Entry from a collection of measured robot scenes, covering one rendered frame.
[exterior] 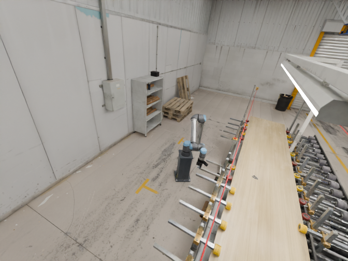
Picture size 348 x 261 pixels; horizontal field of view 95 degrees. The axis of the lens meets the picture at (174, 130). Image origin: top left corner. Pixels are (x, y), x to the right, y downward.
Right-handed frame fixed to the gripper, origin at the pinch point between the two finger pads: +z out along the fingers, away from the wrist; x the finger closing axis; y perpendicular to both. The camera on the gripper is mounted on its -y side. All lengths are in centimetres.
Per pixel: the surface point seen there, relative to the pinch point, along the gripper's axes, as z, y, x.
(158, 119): 70, 214, -215
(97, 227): 85, 104, 112
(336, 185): -5, -185, -82
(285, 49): -173, -92, -780
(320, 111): -152, -57, 115
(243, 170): -9, -57, -27
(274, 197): -10, -98, 2
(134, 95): -28, 233, -125
